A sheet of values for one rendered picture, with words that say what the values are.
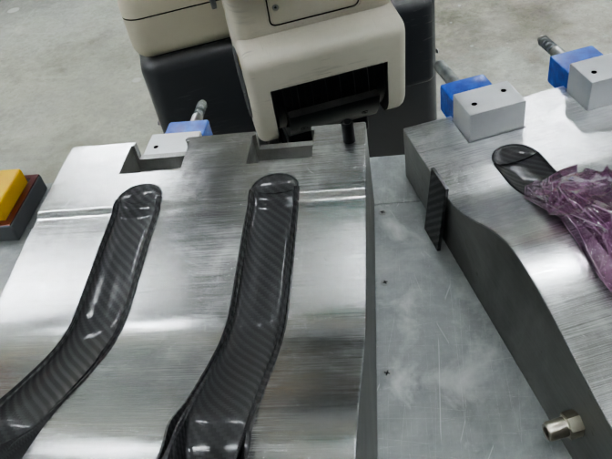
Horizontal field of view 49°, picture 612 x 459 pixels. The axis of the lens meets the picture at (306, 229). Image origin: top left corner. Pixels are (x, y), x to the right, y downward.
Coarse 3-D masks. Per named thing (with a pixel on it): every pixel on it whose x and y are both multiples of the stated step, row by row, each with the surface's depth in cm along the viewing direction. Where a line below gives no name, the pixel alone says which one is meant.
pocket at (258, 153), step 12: (312, 132) 55; (252, 144) 56; (276, 144) 57; (288, 144) 57; (300, 144) 57; (312, 144) 56; (252, 156) 56; (264, 156) 57; (276, 156) 57; (288, 156) 57; (300, 156) 57
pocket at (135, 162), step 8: (136, 144) 58; (128, 152) 57; (136, 152) 58; (176, 152) 58; (184, 152) 58; (128, 160) 57; (136, 160) 59; (144, 160) 59; (152, 160) 58; (160, 160) 58; (168, 160) 58; (176, 160) 58; (128, 168) 57; (136, 168) 58; (144, 168) 59; (152, 168) 59; (160, 168) 59; (168, 168) 59; (176, 168) 59
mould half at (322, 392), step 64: (320, 128) 55; (64, 192) 54; (192, 192) 51; (320, 192) 49; (64, 256) 49; (192, 256) 47; (320, 256) 45; (0, 320) 45; (64, 320) 44; (128, 320) 44; (192, 320) 43; (320, 320) 41; (0, 384) 38; (128, 384) 36; (192, 384) 36; (320, 384) 34; (64, 448) 32; (128, 448) 31; (256, 448) 30; (320, 448) 30
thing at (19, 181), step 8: (0, 176) 67; (8, 176) 67; (16, 176) 67; (24, 176) 68; (0, 184) 66; (8, 184) 66; (16, 184) 67; (24, 184) 68; (0, 192) 65; (8, 192) 65; (16, 192) 67; (0, 200) 64; (8, 200) 65; (16, 200) 66; (0, 208) 64; (8, 208) 65; (0, 216) 64
